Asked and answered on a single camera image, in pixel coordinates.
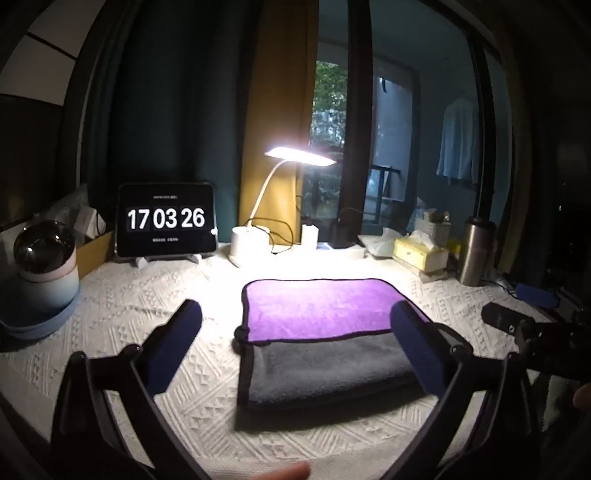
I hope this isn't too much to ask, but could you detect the small white box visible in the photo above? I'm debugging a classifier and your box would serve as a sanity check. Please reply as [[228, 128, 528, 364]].
[[69, 206, 107, 239]]

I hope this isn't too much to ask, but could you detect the round pastel globe device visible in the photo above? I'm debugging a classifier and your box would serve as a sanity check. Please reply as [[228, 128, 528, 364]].
[[0, 220, 83, 341]]

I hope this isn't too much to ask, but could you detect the dark metal rack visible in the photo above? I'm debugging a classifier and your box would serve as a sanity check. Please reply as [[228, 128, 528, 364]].
[[368, 163, 401, 223]]

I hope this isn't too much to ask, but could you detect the black tablet showing clock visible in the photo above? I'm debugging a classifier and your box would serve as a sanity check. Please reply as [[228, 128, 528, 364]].
[[115, 182, 218, 258]]

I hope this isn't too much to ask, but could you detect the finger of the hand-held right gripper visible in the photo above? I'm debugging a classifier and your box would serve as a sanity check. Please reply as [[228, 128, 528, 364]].
[[514, 283, 560, 309], [481, 302, 537, 336]]

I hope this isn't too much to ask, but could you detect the purple towel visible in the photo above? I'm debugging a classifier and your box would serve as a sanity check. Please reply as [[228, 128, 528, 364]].
[[234, 278, 428, 346]]

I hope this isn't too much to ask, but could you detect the yellow tissue box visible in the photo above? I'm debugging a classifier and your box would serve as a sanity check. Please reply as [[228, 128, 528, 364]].
[[392, 231, 450, 269]]

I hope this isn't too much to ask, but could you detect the grey towel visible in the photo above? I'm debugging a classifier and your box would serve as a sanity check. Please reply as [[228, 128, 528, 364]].
[[236, 331, 432, 411]]

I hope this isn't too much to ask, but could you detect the person's left hand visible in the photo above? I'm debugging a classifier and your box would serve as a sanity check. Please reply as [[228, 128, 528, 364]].
[[252, 462, 311, 480]]

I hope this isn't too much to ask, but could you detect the dark window post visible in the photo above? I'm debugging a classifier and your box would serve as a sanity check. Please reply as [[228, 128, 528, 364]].
[[345, 0, 376, 223]]

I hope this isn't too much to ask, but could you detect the hanging pale shirt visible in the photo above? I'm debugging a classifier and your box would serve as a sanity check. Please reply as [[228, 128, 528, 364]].
[[436, 96, 482, 184]]

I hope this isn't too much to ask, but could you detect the white container with items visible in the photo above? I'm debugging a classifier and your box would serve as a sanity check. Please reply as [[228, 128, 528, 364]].
[[413, 208, 452, 248]]

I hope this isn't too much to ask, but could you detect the steel thermos bottle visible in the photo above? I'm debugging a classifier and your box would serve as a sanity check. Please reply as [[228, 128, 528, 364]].
[[457, 216, 496, 287]]

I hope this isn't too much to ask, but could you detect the black cable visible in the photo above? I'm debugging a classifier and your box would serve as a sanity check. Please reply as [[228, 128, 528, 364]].
[[248, 217, 297, 255]]

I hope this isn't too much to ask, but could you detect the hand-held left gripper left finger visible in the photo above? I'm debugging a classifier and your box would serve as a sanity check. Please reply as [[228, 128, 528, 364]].
[[50, 299, 209, 480]]

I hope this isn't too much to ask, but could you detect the white textured tablecloth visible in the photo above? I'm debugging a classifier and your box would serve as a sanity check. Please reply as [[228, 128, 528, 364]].
[[0, 241, 566, 480]]

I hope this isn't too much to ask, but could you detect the white charger block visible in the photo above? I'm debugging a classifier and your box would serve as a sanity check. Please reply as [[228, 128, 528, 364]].
[[300, 223, 319, 253]]

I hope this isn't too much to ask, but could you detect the white desk lamp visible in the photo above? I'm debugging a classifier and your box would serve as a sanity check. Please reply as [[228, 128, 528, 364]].
[[229, 146, 337, 268]]

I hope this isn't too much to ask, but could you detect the white crumpled paper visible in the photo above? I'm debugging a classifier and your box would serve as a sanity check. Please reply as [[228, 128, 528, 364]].
[[357, 227, 399, 257]]

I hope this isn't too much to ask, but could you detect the cardboard box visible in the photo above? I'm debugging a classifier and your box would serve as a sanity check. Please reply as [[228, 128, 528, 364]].
[[75, 230, 116, 280]]

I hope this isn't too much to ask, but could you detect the white tablet stand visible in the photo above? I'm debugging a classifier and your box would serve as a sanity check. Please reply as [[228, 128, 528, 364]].
[[133, 252, 204, 269]]

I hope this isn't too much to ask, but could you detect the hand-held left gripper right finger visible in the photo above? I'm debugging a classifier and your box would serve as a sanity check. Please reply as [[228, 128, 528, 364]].
[[382, 301, 544, 480]]

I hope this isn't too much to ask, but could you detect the black box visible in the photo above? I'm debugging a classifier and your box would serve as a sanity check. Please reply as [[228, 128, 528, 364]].
[[329, 208, 366, 250]]

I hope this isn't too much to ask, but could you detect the dark green curtain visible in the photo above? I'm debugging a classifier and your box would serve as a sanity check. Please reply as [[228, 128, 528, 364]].
[[79, 0, 260, 246]]

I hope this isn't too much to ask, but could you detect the clear plastic bag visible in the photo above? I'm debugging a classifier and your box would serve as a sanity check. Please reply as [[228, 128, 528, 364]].
[[33, 184, 89, 232]]

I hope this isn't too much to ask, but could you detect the yellow curtain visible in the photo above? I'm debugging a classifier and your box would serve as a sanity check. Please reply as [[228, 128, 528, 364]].
[[237, 0, 320, 244]]

